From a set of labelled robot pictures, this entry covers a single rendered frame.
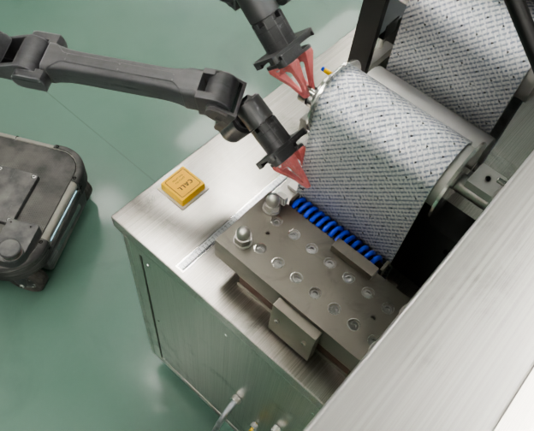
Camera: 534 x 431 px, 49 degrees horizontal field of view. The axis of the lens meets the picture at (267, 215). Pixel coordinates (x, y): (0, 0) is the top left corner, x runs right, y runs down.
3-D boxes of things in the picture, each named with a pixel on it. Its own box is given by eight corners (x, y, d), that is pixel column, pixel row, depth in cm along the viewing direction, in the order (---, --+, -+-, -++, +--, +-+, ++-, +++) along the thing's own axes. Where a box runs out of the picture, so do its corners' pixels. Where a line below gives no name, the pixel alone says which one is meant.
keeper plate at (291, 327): (274, 320, 115) (280, 297, 106) (313, 353, 112) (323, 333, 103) (265, 328, 114) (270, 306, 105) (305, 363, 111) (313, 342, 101)
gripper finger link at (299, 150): (287, 203, 115) (258, 166, 113) (309, 182, 118) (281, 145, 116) (304, 196, 109) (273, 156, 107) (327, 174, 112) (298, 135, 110)
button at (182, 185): (183, 171, 134) (183, 165, 132) (204, 189, 132) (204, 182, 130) (161, 189, 131) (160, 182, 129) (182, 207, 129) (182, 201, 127)
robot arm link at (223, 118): (208, 107, 104) (221, 68, 107) (185, 129, 114) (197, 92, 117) (264, 136, 109) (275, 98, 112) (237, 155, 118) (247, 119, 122)
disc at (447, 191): (465, 174, 103) (495, 124, 90) (468, 176, 103) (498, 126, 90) (418, 230, 98) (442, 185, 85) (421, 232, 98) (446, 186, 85)
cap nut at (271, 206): (270, 197, 116) (272, 184, 112) (284, 208, 115) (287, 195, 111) (258, 208, 115) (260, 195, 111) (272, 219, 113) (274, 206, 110)
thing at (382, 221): (297, 193, 119) (310, 134, 104) (390, 264, 112) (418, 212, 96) (295, 195, 119) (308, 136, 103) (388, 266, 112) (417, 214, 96)
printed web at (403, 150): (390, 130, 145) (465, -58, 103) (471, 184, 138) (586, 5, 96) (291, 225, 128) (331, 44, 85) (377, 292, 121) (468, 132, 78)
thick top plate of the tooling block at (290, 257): (267, 206, 122) (269, 190, 117) (425, 330, 110) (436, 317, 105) (214, 255, 115) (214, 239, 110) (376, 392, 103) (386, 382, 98)
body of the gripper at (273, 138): (260, 172, 113) (236, 142, 112) (293, 144, 117) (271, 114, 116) (275, 163, 107) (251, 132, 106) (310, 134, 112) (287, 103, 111)
